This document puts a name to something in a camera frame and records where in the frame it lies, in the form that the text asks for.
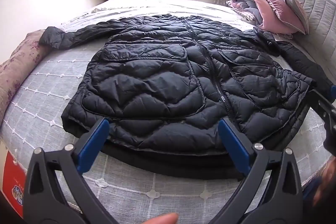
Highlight pink floral blanket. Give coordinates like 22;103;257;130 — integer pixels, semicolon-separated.
0;29;51;122

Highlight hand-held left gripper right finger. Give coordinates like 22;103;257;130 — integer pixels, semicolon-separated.
210;118;306;224

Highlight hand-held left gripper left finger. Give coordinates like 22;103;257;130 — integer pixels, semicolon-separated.
22;118;111;224

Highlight person's right hand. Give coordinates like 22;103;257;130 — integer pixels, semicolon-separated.
312;161;336;211

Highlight bed with grey quilted cover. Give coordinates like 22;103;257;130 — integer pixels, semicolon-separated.
0;0;336;224

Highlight black folded cloth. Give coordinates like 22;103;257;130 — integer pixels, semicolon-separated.
101;144;246;180

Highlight folded pink grey quilt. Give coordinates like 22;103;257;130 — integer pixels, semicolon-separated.
226;0;263;28

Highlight grey quilted headboard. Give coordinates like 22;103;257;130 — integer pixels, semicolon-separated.
273;0;336;75

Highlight grey ruffled pillow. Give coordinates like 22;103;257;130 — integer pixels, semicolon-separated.
260;0;310;34

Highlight black quilted puffer jacket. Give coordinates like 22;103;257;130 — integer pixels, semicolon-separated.
39;13;314;155

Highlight person's left hand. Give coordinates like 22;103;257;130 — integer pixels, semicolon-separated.
143;213;180;224

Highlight pink velvet pillow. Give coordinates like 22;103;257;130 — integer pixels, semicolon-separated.
245;0;306;35

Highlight red mattress label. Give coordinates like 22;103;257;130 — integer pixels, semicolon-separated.
0;152;29;210

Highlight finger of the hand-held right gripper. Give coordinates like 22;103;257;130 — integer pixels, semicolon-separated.
308;85;336;135

